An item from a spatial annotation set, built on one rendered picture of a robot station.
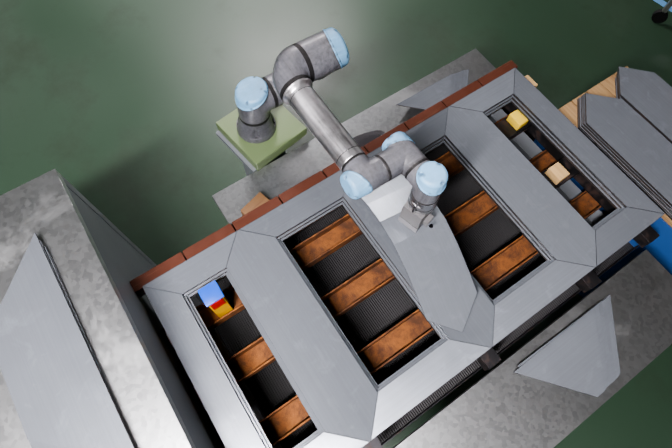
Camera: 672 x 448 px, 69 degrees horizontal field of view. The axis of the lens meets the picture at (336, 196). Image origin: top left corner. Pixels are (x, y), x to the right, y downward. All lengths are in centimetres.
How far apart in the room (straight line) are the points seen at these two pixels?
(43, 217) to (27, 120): 171
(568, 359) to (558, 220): 44
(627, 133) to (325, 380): 138
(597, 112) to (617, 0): 194
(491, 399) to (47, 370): 122
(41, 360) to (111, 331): 17
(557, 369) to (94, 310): 133
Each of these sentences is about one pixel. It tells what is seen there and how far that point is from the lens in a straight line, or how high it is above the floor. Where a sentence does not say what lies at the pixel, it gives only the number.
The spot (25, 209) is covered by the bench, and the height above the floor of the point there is 105.
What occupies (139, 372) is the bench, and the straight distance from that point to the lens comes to 137.
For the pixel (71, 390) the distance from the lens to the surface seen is 140.
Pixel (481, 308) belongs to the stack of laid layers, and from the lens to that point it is 160.
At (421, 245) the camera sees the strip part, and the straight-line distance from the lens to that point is 146.
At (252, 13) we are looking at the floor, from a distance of 336.
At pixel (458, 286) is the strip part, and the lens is 152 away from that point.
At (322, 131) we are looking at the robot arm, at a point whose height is 128.
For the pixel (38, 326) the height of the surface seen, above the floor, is 107.
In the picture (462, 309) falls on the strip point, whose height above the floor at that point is 88.
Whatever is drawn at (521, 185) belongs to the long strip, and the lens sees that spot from 179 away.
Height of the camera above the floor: 233
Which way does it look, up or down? 65 degrees down
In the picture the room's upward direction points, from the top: 3 degrees clockwise
